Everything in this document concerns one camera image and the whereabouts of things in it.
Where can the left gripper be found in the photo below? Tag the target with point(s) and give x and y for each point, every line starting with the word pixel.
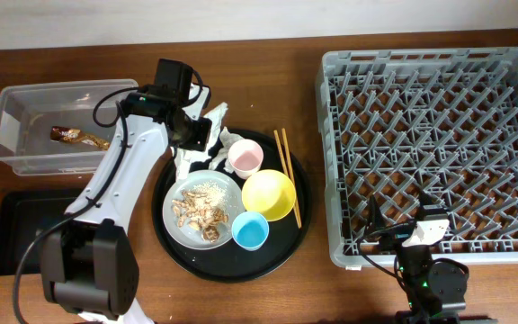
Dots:
pixel 199 142

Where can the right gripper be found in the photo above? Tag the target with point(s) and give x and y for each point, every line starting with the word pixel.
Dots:
pixel 394 237

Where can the white napkin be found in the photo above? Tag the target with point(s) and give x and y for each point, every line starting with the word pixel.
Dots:
pixel 216 150

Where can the pink cup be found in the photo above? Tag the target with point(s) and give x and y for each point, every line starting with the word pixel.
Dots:
pixel 246 157

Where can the food scraps and rice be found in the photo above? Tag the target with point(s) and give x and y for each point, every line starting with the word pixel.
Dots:
pixel 202 208

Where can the grey plate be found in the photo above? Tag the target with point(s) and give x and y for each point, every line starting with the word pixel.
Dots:
pixel 188 237

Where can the brown gold snack wrapper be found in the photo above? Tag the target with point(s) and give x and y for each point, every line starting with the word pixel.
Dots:
pixel 72 135

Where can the wooden chopstick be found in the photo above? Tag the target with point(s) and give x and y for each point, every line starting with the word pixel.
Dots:
pixel 278 140
pixel 290 172

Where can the yellow bowl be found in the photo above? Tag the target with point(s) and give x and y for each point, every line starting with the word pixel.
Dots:
pixel 270 193

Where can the blue cup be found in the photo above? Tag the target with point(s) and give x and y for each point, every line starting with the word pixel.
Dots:
pixel 250 230

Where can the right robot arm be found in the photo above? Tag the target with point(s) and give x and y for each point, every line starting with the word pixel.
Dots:
pixel 435 287

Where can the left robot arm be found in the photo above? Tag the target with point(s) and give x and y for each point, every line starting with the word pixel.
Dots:
pixel 87 265

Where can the grey dishwasher rack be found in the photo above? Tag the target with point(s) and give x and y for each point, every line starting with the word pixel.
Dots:
pixel 399 122

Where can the clear plastic waste bin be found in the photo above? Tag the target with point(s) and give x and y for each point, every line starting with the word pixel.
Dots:
pixel 29 112

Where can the round black serving tray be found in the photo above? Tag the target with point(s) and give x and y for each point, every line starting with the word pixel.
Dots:
pixel 230 263

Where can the black rectangular tray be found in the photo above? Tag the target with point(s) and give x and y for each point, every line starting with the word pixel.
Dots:
pixel 23 215

